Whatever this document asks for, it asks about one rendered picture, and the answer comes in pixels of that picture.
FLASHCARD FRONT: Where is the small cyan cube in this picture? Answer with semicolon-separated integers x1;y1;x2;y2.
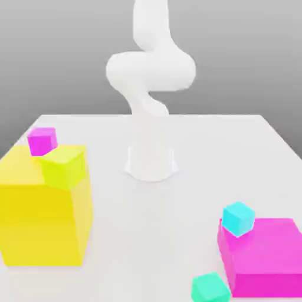
221;201;256;238

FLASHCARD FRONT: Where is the small teal green cube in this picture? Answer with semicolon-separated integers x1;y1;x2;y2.
190;271;232;302

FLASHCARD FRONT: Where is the small lime yellow cube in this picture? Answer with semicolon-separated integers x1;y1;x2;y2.
39;149;86;191

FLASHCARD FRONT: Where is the large magenta box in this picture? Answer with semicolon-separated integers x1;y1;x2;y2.
216;217;302;298

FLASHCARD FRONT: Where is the small magenta cube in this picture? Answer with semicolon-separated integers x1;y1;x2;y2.
27;127;58;157

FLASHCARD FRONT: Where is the large yellow box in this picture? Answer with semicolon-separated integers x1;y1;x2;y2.
0;144;94;268

